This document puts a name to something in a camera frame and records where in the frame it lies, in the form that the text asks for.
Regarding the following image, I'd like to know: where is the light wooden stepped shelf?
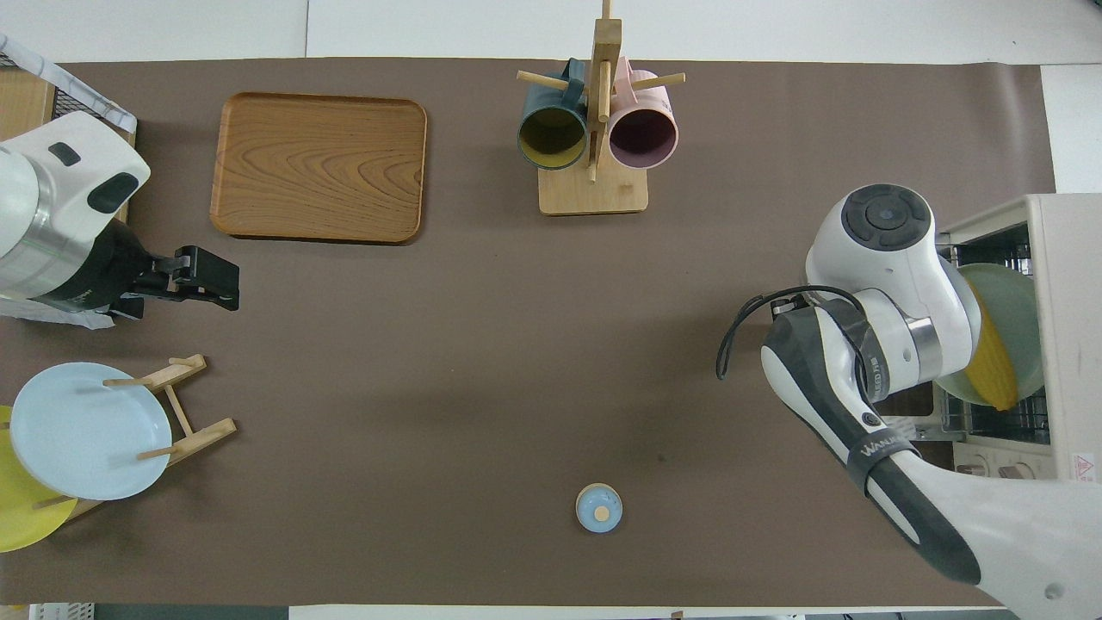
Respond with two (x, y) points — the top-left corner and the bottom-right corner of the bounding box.
(0, 67), (139, 226)

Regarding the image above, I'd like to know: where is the wooden plate rack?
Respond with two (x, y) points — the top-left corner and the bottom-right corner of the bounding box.
(34, 354), (238, 518)

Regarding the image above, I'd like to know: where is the pale green plate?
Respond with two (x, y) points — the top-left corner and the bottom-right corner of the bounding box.
(934, 263), (1044, 407)

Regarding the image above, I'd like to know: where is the black wire mesh basket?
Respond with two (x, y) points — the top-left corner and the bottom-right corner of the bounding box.
(0, 52), (104, 121)

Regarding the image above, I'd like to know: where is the pink mug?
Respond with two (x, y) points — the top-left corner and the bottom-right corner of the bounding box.
(608, 57), (680, 171)

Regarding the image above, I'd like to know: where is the light blue plate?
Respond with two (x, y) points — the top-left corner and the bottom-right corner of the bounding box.
(9, 362), (173, 502)

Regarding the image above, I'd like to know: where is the yellow corn cob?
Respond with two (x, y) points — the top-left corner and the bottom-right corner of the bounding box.
(964, 280), (1021, 412)

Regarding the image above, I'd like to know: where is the wooden serving tray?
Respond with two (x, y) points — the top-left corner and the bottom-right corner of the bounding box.
(209, 92), (429, 245)

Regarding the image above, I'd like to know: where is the dark teal mug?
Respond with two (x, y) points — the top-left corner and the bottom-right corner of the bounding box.
(517, 59), (590, 171)

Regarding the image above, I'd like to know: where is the yellow plate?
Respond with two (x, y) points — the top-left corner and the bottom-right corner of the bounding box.
(0, 405), (78, 554)

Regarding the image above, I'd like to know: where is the beige toaster oven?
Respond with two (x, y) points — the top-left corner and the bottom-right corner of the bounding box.
(895, 194), (1102, 518)

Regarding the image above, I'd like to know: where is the brown table mat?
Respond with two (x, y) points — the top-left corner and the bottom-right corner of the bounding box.
(0, 57), (1096, 608)

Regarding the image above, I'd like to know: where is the wooden mug tree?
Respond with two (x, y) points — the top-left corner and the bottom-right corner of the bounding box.
(517, 0), (687, 216)

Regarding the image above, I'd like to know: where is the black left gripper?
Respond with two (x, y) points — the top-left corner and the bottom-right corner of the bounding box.
(34, 220), (240, 321)

